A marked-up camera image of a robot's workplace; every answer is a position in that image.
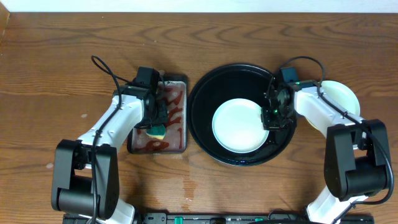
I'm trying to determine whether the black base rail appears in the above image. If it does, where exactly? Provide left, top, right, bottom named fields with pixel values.
left=62, top=212, right=375, bottom=224

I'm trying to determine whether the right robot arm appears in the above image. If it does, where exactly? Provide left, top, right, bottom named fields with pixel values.
left=262, top=80, right=394, bottom=223

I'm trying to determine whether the black round tray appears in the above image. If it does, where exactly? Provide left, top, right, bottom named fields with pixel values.
left=187, top=63, right=297, bottom=166

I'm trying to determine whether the black rectangular soapy tray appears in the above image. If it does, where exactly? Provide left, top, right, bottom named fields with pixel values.
left=127, top=75, right=188, bottom=154

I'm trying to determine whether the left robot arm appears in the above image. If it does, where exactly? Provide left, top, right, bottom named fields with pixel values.
left=51, top=84, right=167, bottom=223

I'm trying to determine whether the green yellow sponge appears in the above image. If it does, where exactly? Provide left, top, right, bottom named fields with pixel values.
left=146, top=124, right=166, bottom=140

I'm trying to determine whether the light blue plate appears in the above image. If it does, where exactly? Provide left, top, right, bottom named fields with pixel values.
left=212, top=98, right=269, bottom=154
left=295, top=80, right=362, bottom=135

